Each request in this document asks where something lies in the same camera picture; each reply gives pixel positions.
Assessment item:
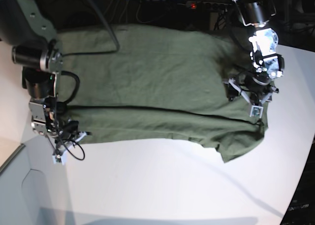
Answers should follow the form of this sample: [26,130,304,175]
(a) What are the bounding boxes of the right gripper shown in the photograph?
[52,121,92,159]

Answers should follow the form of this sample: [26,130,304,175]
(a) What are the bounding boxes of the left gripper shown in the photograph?
[223,72,279,106]

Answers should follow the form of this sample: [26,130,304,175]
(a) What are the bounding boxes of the green t-shirt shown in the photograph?
[59,24,268,162]

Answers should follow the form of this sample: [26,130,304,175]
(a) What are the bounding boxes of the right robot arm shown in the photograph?
[0,0,89,164]

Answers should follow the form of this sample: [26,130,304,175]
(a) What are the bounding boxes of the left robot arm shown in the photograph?
[228,0,284,108]

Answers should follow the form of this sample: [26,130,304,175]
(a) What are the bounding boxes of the black power strip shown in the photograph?
[185,1,233,12]

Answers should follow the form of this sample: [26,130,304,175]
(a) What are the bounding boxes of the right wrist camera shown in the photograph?
[52,153,66,165]

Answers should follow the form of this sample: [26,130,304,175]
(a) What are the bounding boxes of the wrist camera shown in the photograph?
[52,153,66,165]
[249,105,264,118]

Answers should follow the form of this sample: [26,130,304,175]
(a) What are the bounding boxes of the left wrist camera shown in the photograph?
[249,105,264,118]

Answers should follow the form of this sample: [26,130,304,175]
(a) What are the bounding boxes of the black cable bundle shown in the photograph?
[211,10,233,32]

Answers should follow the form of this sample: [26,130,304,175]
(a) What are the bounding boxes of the grey cable loops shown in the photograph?
[102,0,173,25]

